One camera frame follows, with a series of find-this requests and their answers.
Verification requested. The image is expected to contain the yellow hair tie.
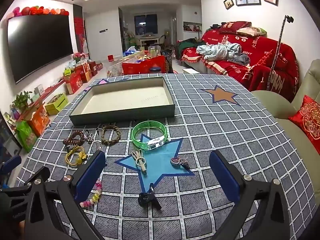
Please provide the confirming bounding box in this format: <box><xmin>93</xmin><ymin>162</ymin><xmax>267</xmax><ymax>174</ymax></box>
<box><xmin>65</xmin><ymin>145</ymin><xmax>88</xmax><ymax>166</ymax></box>

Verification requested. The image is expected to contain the beige leather armchair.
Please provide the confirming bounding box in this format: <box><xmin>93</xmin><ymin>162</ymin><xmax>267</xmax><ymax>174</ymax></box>
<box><xmin>250</xmin><ymin>59</ymin><xmax>320</xmax><ymax>205</ymax></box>

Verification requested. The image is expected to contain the green snack bag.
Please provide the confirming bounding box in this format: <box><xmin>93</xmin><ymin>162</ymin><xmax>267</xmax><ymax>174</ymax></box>
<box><xmin>16</xmin><ymin>120</ymin><xmax>38</xmax><ymax>153</ymax></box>

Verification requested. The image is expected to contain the brown spiral hair tie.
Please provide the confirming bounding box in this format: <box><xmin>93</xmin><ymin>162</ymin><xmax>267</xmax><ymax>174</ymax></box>
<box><xmin>63</xmin><ymin>130</ymin><xmax>85</xmax><ymax>146</ymax></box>

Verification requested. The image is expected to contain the black hair clip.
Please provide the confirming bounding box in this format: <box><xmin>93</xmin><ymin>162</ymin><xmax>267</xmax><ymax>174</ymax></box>
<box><xmin>138</xmin><ymin>183</ymin><xmax>162</xmax><ymax>210</ymax></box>

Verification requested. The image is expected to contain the red wall decoration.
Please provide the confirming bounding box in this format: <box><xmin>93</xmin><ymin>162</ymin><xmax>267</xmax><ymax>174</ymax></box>
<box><xmin>74</xmin><ymin>16</ymin><xmax>88</xmax><ymax>53</ymax></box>

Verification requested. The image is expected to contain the white low stool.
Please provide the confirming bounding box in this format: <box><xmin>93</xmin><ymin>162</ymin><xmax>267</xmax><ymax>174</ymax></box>
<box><xmin>182</xmin><ymin>68</ymin><xmax>208</xmax><ymax>75</ymax></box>

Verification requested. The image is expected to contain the orange gift bag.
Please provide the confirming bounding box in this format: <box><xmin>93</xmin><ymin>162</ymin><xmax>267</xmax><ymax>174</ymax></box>
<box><xmin>27</xmin><ymin>105</ymin><xmax>50</xmax><ymax>137</ymax></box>

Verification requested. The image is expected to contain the brown braided bracelet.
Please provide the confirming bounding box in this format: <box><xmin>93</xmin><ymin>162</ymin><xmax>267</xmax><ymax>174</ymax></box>
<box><xmin>101</xmin><ymin>124</ymin><xmax>122</xmax><ymax>145</ymax></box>

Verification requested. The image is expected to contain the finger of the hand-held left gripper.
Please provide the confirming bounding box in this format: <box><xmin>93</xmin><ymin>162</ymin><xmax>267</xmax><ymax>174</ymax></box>
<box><xmin>0</xmin><ymin>155</ymin><xmax>22</xmax><ymax>175</ymax></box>
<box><xmin>2</xmin><ymin>166</ymin><xmax>50</xmax><ymax>193</ymax></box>

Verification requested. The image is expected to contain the red printed pillow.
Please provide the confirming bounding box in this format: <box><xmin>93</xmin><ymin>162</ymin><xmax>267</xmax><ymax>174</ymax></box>
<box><xmin>219</xmin><ymin>21</ymin><xmax>253</xmax><ymax>34</ymax></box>

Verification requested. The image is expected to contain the red gift bag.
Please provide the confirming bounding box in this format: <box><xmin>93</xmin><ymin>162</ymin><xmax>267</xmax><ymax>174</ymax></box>
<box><xmin>122</xmin><ymin>56</ymin><xmax>167</xmax><ymax>75</ymax></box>

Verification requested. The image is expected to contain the red patterned gift box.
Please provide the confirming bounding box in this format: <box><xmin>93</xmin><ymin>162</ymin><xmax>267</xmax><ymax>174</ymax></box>
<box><xmin>64</xmin><ymin>71</ymin><xmax>83</xmax><ymax>94</ymax></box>

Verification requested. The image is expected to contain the green potted plant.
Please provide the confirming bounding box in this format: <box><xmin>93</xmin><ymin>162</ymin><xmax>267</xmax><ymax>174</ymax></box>
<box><xmin>12</xmin><ymin>91</ymin><xmax>33</xmax><ymax>113</ymax></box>

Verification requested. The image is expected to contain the grey checked tablecloth with stars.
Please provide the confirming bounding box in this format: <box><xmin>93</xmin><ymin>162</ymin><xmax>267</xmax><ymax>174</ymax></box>
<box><xmin>16</xmin><ymin>73</ymin><xmax>317</xmax><ymax>240</ymax></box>

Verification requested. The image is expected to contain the colourful bead bracelet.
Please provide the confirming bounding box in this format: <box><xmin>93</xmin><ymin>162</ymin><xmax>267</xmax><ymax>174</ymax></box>
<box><xmin>79</xmin><ymin>179</ymin><xmax>102</xmax><ymax>208</ymax></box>

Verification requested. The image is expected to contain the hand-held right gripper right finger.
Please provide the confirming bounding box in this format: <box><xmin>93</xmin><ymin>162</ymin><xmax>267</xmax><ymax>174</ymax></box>
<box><xmin>209</xmin><ymin>151</ymin><xmax>298</xmax><ymax>240</ymax></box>

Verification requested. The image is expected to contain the white dining table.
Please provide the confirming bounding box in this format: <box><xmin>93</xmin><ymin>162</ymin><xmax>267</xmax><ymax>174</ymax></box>
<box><xmin>139</xmin><ymin>35</ymin><xmax>160</xmax><ymax>48</ymax></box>

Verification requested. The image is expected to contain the paper flower garland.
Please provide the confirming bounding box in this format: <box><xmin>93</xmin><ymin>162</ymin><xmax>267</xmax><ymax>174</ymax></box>
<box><xmin>6</xmin><ymin>5</ymin><xmax>69</xmax><ymax>19</ymax></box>

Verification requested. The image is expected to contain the floral pillow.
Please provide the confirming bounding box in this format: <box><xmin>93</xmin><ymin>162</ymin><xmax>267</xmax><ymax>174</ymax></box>
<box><xmin>236</xmin><ymin>27</ymin><xmax>267</xmax><ymax>37</ymax></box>

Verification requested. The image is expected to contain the black pole stand with clamp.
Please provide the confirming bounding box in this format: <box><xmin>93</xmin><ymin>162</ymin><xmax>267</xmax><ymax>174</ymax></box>
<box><xmin>265</xmin><ymin>15</ymin><xmax>294</xmax><ymax>92</ymax></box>

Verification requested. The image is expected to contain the dark green cloth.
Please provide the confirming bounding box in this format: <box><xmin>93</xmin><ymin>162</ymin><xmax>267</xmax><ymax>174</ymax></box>
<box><xmin>175</xmin><ymin>39</ymin><xmax>203</xmax><ymax>60</ymax></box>

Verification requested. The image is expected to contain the green gift box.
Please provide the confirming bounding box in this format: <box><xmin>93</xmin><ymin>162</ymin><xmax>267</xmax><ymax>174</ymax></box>
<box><xmin>45</xmin><ymin>93</ymin><xmax>69</xmax><ymax>115</ymax></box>

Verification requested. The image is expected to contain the red embroidered cushion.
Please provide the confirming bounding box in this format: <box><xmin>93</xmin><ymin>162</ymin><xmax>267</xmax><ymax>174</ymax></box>
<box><xmin>288</xmin><ymin>95</ymin><xmax>320</xmax><ymax>147</ymax></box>

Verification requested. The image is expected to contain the beige bow hair tie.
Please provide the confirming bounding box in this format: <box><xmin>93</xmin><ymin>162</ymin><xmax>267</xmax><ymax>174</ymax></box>
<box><xmin>132</xmin><ymin>150</ymin><xmax>148</xmax><ymax>174</ymax></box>

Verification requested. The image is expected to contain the black television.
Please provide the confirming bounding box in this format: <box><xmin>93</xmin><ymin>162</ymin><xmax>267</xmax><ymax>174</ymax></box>
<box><xmin>7</xmin><ymin>14</ymin><xmax>74</xmax><ymax>84</ymax></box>

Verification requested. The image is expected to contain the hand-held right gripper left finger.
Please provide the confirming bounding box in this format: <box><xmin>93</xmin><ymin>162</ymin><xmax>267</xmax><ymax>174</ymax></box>
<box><xmin>24</xmin><ymin>151</ymin><xmax>107</xmax><ymax>240</ymax></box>

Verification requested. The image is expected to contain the red covered sofa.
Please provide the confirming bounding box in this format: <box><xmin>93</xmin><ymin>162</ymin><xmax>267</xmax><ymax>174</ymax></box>
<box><xmin>179</xmin><ymin>21</ymin><xmax>300</xmax><ymax>103</ymax></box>

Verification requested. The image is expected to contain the green translucent bracelet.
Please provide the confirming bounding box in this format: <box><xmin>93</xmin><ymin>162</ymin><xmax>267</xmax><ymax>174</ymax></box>
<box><xmin>131</xmin><ymin>121</ymin><xmax>168</xmax><ymax>151</ymax></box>

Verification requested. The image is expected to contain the pink flower bouquet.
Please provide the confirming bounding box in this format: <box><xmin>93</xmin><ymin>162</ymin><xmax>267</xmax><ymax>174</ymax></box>
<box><xmin>72</xmin><ymin>52</ymin><xmax>89</xmax><ymax>63</ymax></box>

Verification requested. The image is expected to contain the light blue clothes heap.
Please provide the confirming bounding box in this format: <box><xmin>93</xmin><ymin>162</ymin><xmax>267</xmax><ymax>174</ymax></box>
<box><xmin>196</xmin><ymin>42</ymin><xmax>251</xmax><ymax>65</ymax></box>

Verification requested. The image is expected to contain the green shallow box tray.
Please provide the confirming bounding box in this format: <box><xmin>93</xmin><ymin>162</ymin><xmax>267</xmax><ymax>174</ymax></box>
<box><xmin>69</xmin><ymin>76</ymin><xmax>175</xmax><ymax>126</ymax></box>

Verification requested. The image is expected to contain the dark window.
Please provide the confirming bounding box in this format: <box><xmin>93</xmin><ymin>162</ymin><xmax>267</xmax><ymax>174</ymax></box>
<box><xmin>134</xmin><ymin>14</ymin><xmax>158</xmax><ymax>34</ymax></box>

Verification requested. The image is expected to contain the dark red gift box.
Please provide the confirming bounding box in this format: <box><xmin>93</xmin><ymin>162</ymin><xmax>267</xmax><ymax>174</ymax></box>
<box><xmin>87</xmin><ymin>60</ymin><xmax>98</xmax><ymax>77</ymax></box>

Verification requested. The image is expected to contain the red and gold gift box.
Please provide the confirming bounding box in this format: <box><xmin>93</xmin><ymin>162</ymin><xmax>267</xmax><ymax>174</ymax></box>
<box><xmin>75</xmin><ymin>62</ymin><xmax>93</xmax><ymax>83</ymax></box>

